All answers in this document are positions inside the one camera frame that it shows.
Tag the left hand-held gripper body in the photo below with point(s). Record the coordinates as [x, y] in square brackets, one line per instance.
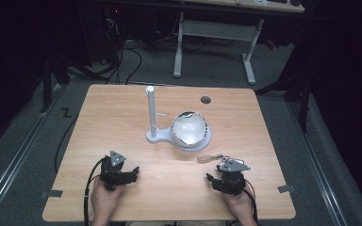
[111, 175]

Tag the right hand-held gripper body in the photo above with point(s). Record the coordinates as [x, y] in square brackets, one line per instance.
[233, 179]

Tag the person's left hand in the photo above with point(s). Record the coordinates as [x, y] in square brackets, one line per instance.
[104, 201]

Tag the person's right hand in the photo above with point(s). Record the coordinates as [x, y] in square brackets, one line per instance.
[240, 204]

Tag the grey tape piece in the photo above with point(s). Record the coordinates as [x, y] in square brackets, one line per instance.
[286, 188]
[52, 193]

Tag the person's legs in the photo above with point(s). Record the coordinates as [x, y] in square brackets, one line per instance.
[172, 223]

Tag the white stand with pole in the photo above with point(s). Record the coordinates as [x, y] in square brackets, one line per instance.
[151, 109]

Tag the black stand leg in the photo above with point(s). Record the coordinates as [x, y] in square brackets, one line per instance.
[46, 84]
[302, 100]

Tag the metal floor rail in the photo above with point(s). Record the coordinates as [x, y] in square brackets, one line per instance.
[19, 150]
[317, 163]

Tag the white frame wooden desk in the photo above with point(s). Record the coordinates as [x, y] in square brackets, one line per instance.
[220, 29]

